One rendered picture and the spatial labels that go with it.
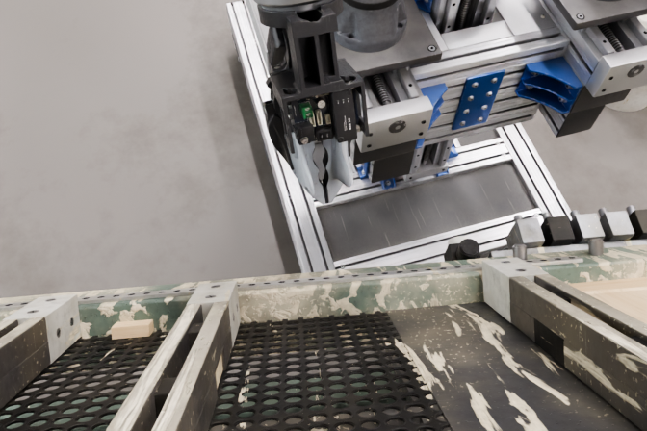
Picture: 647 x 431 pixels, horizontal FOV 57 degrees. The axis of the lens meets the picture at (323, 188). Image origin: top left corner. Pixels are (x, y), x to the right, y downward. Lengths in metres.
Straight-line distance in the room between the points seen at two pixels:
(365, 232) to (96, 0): 1.72
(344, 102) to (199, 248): 1.62
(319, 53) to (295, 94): 0.04
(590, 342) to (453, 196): 1.27
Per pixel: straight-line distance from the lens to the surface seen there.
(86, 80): 2.65
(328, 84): 0.50
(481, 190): 1.98
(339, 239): 1.83
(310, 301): 1.02
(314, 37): 0.48
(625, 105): 2.61
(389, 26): 1.11
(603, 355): 0.70
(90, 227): 2.24
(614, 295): 1.06
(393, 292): 1.03
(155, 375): 0.64
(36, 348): 0.93
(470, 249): 1.21
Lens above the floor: 1.85
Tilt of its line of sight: 59 degrees down
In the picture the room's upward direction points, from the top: straight up
